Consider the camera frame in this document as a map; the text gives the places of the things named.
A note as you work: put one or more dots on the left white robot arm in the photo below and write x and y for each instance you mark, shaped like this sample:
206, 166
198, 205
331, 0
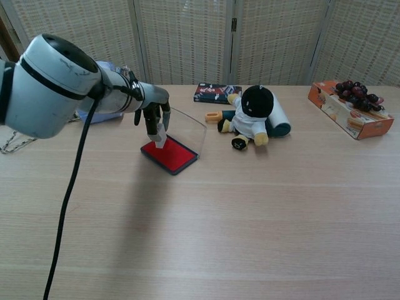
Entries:
47, 93

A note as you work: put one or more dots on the plush doll black head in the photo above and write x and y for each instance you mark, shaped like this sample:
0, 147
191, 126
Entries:
250, 122

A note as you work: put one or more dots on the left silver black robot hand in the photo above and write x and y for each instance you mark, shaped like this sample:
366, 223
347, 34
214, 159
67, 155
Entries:
154, 93

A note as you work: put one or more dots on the light blue paper wrapped package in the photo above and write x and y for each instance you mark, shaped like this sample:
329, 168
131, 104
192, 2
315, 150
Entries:
103, 117

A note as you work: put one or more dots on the brown wooden door frame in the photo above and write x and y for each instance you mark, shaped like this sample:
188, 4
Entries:
9, 40

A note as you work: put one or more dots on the black red card box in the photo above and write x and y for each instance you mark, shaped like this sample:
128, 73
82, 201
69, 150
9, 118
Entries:
212, 93

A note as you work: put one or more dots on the red ink pad clear lid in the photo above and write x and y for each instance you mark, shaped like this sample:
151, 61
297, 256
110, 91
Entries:
178, 156

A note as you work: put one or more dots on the white and red stamp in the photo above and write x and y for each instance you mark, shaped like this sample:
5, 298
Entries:
160, 139

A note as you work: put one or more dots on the orange snack carton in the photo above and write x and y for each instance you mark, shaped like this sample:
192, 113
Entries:
343, 115

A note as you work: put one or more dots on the woven bamboo folding screen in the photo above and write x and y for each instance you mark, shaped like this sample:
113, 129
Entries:
187, 40

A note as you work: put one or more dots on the dark red grape bunch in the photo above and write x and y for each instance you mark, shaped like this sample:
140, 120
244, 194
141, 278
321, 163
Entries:
356, 93

